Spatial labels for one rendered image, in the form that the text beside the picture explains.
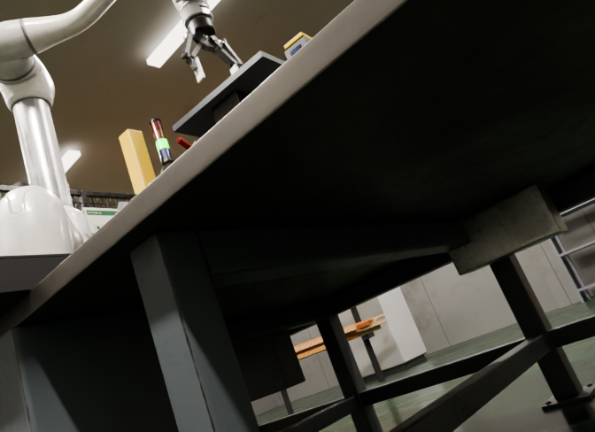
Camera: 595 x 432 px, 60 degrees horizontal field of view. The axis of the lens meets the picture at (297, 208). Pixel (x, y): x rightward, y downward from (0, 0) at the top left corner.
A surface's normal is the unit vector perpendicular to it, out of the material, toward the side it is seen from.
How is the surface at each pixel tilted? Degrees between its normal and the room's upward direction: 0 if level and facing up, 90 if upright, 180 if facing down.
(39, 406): 90
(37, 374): 90
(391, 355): 90
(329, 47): 90
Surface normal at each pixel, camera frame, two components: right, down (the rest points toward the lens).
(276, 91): -0.63, 0.00
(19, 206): 0.03, -0.61
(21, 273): 0.69, -0.45
